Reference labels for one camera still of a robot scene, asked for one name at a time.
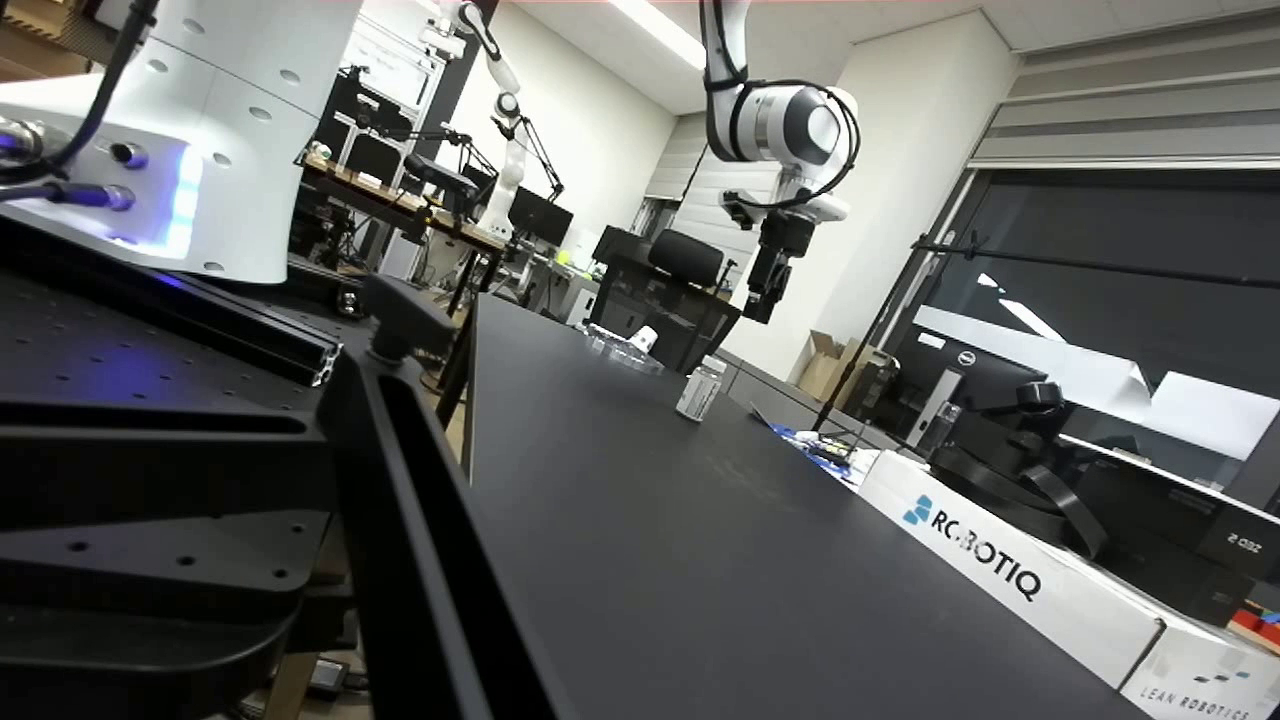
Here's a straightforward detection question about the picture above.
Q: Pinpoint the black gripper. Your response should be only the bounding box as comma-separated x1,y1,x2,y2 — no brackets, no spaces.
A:
740,212,819,328

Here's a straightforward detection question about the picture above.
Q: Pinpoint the small white bottle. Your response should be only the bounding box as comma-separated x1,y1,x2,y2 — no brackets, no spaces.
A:
670,350,730,428

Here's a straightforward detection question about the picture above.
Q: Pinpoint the brown cardboard box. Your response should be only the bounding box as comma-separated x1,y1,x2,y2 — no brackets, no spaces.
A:
794,328,873,407

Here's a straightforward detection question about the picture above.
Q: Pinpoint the large black office chair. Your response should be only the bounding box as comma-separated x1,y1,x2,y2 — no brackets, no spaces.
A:
642,225,744,376

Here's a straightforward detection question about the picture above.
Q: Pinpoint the black tripod pole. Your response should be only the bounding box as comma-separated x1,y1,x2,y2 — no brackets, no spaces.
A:
806,231,938,434

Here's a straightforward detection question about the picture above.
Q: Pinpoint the small clear plastic item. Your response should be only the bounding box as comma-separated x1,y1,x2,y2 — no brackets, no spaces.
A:
584,325,663,376

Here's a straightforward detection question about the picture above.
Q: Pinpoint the blue packet on table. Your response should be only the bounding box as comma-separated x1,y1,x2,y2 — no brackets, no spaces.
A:
773,418,858,471

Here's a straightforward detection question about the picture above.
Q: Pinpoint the small black office chair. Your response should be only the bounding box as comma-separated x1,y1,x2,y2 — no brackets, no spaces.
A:
587,221,652,332

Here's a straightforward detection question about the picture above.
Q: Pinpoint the black computer monitor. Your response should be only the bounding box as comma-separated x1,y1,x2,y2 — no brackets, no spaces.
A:
502,184,574,253

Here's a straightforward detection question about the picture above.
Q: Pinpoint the long ceiling light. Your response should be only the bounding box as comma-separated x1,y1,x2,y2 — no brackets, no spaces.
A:
605,0,713,75

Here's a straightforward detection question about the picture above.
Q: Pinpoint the black equipment pile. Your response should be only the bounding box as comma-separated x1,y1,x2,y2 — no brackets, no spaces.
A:
914,355,1115,565

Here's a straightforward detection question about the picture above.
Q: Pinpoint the black horizontal rod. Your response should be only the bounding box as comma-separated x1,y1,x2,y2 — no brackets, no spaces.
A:
911,236,1280,295

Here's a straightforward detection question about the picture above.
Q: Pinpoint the white Robotiq box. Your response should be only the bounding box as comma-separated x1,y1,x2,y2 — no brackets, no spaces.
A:
856,446,1169,692

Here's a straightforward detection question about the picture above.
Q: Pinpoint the wooden workbench with equipment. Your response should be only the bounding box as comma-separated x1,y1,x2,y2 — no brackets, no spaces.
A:
291,64,512,318

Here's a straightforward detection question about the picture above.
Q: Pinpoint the small white printed box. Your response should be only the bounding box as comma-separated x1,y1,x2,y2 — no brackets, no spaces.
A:
1115,614,1280,720

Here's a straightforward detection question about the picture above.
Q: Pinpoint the red item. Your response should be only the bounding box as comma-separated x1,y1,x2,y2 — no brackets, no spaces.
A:
1226,601,1280,657

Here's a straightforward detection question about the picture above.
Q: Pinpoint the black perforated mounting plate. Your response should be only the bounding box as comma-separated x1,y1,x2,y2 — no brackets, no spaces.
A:
0,212,352,720

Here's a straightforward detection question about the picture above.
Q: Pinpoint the black table frame rail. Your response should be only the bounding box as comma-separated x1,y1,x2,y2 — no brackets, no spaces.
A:
315,348,554,720

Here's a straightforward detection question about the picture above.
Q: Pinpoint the black plug connector cable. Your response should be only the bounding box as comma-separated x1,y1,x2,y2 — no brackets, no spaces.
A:
0,175,138,214

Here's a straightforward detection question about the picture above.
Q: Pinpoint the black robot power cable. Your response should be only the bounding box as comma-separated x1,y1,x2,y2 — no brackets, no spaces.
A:
0,0,163,187

